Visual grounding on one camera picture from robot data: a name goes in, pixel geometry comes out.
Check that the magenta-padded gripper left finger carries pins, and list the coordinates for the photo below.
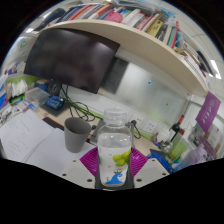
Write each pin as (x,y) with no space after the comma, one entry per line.
(87,163)

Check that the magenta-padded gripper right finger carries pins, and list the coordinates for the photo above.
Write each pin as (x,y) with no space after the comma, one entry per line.
(138,163)

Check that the clear plastic water bottle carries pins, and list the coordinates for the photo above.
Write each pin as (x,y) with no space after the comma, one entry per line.
(114,146)

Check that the purple translucent water bottle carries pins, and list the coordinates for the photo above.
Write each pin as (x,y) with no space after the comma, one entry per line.
(190,158)

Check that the grey plastic cup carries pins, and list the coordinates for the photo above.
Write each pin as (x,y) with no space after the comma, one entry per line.
(76,136)

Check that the blank white paper sheet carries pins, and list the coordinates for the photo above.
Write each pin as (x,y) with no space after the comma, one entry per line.
(53,150)

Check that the white round jar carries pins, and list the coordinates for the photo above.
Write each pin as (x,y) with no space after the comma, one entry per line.
(163,135)

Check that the dark wine bottle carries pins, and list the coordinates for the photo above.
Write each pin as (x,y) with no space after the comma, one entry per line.
(175,128)

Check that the blue circuit board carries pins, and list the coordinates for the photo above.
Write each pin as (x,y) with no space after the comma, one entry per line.
(55,102)

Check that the handwritten white paper sheet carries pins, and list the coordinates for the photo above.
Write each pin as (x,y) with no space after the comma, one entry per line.
(23,136)

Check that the clear plastic storage box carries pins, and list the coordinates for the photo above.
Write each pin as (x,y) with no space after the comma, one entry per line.
(36,96)

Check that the purple hanging banner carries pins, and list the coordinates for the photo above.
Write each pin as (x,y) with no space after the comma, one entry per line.
(208,111)

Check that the white tissue packets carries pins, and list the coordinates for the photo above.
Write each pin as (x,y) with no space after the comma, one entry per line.
(17,88)

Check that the black computer monitor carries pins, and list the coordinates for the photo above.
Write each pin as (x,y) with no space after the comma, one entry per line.
(70,58)

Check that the colourful cardboard box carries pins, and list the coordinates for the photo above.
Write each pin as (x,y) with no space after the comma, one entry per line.
(2,95)

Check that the ceiling light panels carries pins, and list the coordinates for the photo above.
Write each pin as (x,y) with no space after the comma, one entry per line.
(215,69)

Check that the white wall power socket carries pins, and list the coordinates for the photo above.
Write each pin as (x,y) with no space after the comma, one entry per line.
(137,120)
(152,126)

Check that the group photo wall poster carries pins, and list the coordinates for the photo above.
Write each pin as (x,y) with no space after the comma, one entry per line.
(208,136)

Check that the dark square wall panel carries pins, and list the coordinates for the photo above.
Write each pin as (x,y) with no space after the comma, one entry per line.
(115,75)

